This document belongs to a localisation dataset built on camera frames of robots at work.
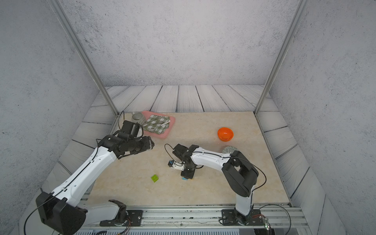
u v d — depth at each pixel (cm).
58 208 37
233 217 73
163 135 108
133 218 73
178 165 75
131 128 60
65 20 74
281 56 87
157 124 112
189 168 73
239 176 46
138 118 108
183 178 86
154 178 85
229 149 96
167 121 114
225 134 105
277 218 74
